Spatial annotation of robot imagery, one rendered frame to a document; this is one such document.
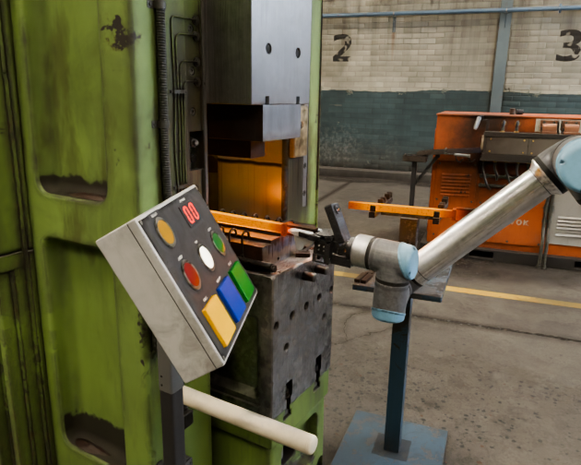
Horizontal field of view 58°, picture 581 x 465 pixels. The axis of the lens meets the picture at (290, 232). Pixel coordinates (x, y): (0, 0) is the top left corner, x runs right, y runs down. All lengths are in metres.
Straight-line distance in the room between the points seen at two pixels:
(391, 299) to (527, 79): 7.64
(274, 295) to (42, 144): 0.74
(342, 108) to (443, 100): 1.63
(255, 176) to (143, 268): 1.05
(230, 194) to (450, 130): 3.18
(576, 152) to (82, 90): 1.18
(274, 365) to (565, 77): 7.83
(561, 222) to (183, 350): 4.32
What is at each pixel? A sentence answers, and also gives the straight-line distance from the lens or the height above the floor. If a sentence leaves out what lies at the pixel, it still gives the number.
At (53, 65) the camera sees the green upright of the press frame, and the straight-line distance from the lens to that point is 1.57.
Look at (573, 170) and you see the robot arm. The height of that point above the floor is 1.24.
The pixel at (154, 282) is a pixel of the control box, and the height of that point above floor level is 1.10.
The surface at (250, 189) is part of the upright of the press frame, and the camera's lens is 1.89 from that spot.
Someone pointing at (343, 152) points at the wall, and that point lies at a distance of 9.22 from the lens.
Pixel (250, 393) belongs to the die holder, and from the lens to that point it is 1.66.
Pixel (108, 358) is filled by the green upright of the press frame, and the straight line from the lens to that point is 1.64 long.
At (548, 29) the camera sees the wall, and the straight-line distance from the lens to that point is 8.95.
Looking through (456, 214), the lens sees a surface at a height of 1.03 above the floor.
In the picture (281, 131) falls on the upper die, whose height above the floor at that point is 1.29.
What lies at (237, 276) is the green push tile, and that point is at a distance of 1.11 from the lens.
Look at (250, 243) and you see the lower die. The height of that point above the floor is 0.98.
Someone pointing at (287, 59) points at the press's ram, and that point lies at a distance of 1.51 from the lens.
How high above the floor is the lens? 1.39
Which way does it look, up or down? 15 degrees down
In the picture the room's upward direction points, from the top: 1 degrees clockwise
